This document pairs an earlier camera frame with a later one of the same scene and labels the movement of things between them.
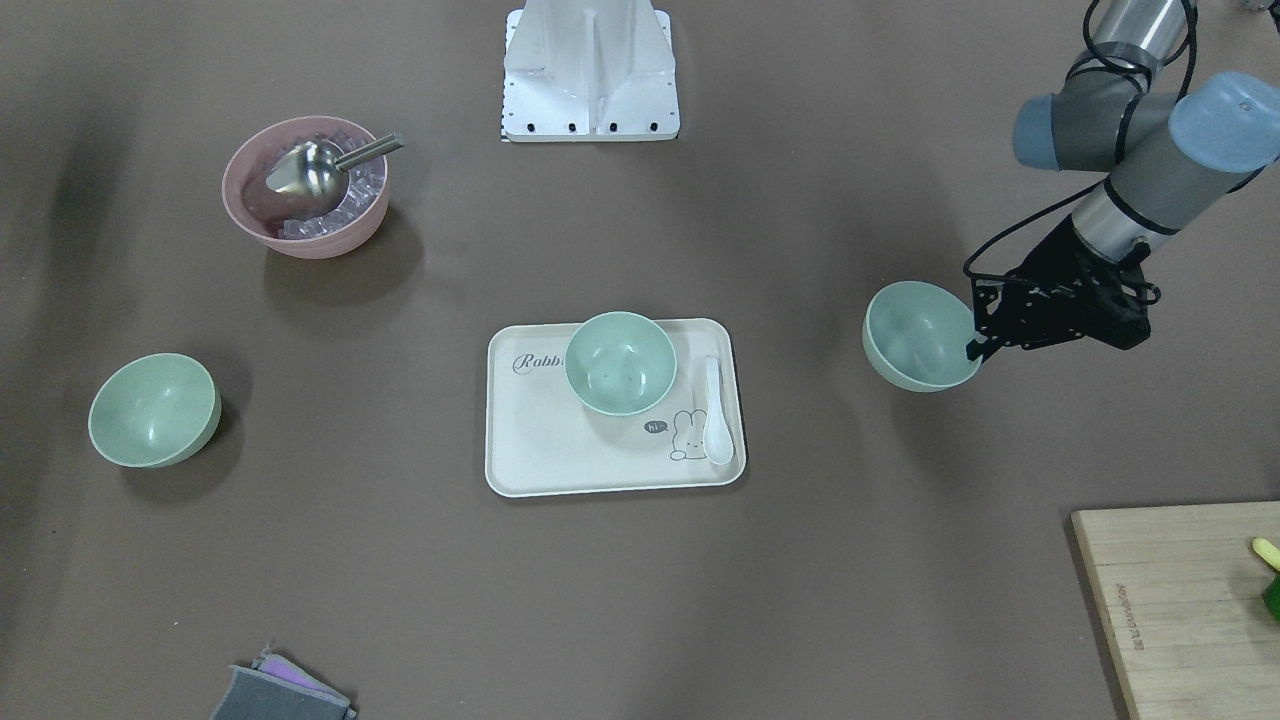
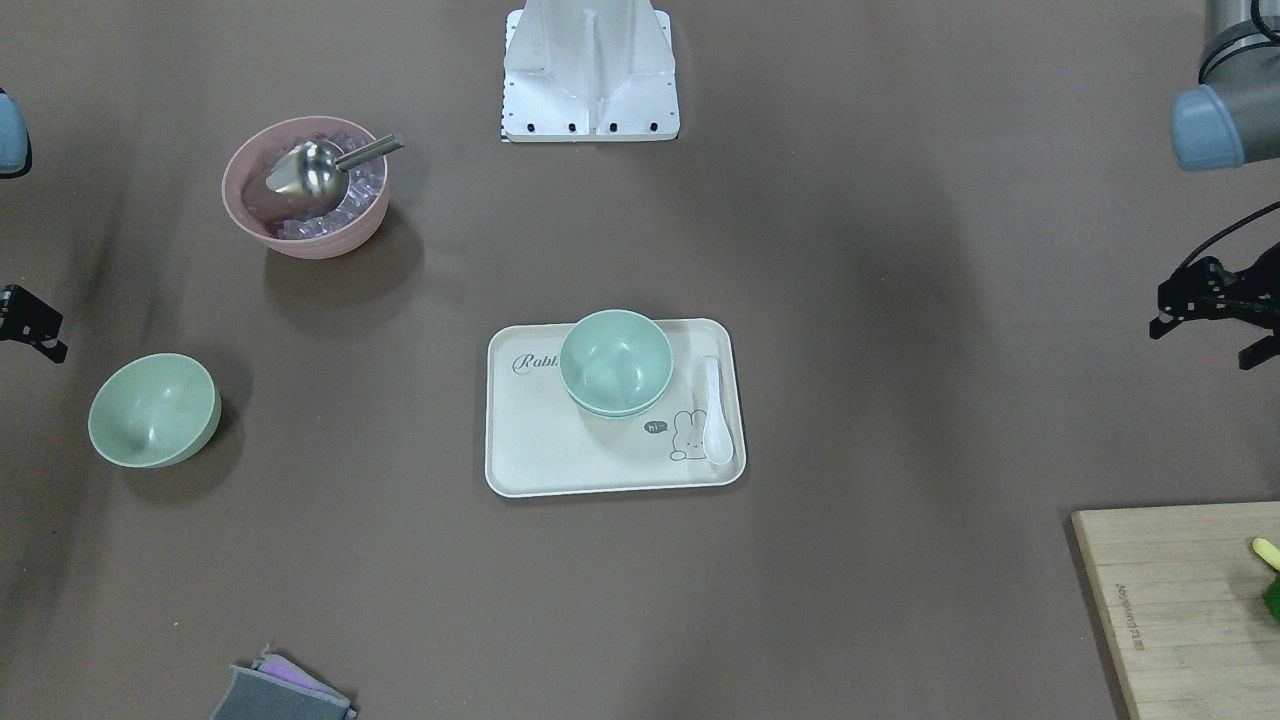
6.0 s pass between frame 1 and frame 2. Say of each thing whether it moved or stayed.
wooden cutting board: stayed
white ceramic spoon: stayed
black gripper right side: moved
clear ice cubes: stayed
